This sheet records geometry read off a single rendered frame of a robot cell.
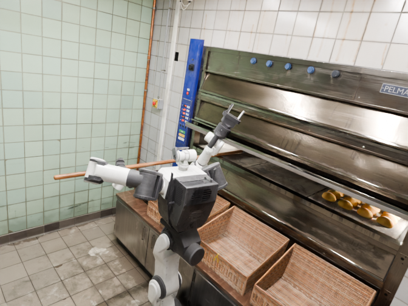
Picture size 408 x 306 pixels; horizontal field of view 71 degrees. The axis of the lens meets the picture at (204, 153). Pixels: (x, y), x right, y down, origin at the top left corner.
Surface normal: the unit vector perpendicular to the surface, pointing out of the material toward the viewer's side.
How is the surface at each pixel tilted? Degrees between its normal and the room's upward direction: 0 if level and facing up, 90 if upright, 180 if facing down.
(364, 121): 70
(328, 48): 90
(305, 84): 90
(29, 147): 90
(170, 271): 82
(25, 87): 90
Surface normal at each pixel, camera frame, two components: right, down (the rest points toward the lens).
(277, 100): -0.61, -0.22
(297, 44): -0.71, 0.10
